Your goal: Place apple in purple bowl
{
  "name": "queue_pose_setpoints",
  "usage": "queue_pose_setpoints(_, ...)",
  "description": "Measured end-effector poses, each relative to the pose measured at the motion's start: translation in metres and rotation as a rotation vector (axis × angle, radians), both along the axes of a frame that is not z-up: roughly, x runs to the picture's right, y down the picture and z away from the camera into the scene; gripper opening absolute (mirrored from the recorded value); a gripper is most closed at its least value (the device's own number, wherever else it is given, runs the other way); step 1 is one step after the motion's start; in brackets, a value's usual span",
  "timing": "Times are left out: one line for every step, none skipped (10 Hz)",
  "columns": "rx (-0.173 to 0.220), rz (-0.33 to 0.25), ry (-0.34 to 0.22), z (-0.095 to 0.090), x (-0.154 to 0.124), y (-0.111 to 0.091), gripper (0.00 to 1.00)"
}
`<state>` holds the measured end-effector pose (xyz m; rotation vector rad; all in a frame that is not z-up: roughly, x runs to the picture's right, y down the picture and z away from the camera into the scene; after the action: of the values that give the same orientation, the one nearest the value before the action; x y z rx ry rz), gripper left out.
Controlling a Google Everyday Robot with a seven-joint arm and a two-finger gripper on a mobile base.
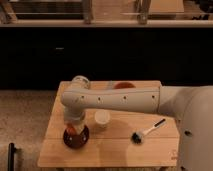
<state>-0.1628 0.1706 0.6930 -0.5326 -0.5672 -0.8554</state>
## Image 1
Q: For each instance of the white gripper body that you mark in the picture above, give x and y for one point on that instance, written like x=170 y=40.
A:
x=76 y=121

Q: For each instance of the red apple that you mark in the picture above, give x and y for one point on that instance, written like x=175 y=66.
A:
x=71 y=130

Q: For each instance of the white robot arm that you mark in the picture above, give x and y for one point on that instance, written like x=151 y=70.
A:
x=192 y=106

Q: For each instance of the dark purple bowl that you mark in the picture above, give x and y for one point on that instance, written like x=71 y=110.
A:
x=76 y=141

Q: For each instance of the white cup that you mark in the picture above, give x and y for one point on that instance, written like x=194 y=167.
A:
x=102 y=118

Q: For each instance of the wooden table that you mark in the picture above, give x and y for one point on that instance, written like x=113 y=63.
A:
x=110 y=146

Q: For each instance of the black object on floor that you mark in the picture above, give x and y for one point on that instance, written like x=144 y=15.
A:
x=11 y=152

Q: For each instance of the wooden railing frame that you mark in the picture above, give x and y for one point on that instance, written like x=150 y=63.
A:
x=107 y=13

